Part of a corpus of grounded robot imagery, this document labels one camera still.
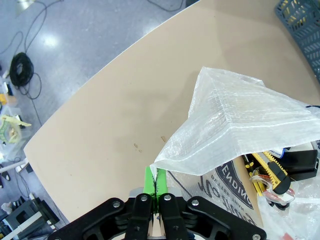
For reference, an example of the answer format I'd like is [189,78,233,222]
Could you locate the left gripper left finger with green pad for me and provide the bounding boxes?
[48,166,157,240]

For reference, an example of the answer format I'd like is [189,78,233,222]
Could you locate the translucent shopping bag navy handles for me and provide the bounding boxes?
[149,65,320,240]

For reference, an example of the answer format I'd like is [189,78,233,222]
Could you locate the grey plastic step stool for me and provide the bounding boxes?
[0,197,61,240]

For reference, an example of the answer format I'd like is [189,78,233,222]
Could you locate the black cable with plug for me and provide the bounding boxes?
[146,0,188,12]

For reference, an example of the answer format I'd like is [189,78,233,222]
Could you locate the green snack bag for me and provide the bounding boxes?
[0,115,23,145]

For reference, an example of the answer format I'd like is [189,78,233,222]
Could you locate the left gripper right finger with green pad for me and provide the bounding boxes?
[156,168,267,240]

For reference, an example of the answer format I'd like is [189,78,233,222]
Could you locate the coiled black cable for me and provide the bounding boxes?
[8,51,43,100]

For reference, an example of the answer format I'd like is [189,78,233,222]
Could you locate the yellow black screwdriver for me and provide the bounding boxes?
[243,152,264,199]

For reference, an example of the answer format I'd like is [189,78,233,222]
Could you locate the pale yellow paper strip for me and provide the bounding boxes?
[0,114,33,127]

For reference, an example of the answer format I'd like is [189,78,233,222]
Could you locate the black box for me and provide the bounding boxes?
[283,149,320,180]

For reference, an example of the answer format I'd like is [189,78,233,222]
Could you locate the clear plastic bin with snacks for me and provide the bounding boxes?
[0,104,32,162]

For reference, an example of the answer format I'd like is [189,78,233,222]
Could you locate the grey plastic basket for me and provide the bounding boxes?
[274,0,320,85]

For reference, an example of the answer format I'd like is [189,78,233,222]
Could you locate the yellow black utility knife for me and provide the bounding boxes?
[263,149,291,195]

